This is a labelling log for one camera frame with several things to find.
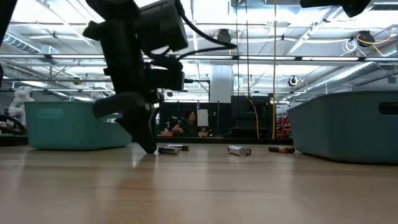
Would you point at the white humanoid figure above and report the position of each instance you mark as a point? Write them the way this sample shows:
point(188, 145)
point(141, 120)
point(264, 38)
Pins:
point(20, 105)

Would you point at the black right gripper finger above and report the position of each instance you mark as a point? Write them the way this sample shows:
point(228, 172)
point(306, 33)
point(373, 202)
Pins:
point(320, 3)

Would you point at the dark teal plastic bin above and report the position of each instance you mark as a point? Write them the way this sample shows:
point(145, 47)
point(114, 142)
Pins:
point(335, 133)

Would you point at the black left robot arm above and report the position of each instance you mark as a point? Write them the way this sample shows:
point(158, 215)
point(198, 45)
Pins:
point(5, 15)

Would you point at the small orange object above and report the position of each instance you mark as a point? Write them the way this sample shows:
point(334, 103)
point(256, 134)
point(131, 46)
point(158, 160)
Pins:
point(167, 133)

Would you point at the silver spiral air duct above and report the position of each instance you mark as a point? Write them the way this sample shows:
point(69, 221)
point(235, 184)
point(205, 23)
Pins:
point(351, 73)

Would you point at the overhead light bar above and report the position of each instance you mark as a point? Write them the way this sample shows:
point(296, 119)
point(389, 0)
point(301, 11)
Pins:
point(280, 58)

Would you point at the copper black AA battery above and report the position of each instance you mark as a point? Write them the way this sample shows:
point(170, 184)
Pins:
point(281, 149)

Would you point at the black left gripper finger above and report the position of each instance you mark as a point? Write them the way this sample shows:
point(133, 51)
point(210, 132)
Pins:
point(138, 127)
point(153, 130)

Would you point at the black aluminium table frame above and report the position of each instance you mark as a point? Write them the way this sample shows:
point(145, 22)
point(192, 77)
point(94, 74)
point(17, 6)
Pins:
point(217, 140)

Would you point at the red metal rack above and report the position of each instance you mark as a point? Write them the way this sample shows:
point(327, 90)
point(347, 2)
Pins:
point(283, 127)

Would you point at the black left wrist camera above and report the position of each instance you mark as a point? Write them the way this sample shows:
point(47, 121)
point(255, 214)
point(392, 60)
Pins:
point(161, 25)

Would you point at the person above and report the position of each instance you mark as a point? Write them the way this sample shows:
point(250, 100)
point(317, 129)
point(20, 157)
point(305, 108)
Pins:
point(188, 126)

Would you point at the light teal plastic bin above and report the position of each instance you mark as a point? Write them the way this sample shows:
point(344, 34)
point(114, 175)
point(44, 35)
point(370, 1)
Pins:
point(68, 130)

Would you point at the black partition wall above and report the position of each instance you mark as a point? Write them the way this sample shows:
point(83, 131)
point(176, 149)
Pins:
point(220, 124)

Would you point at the white rectangular sign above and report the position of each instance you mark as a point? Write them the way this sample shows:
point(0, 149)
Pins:
point(202, 117)

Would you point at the black monitor box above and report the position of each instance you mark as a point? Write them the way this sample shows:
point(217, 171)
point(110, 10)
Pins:
point(245, 107)

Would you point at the silver AA battery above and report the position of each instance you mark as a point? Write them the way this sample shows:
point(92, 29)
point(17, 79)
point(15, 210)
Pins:
point(237, 150)
point(168, 150)
point(179, 147)

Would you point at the black gantry frame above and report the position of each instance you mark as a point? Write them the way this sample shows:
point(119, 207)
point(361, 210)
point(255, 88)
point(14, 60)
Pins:
point(199, 81)

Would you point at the black curved hoop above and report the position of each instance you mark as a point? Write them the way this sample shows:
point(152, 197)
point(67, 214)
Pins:
point(17, 123)

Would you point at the white building column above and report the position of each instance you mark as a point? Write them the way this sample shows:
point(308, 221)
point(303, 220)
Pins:
point(221, 84)

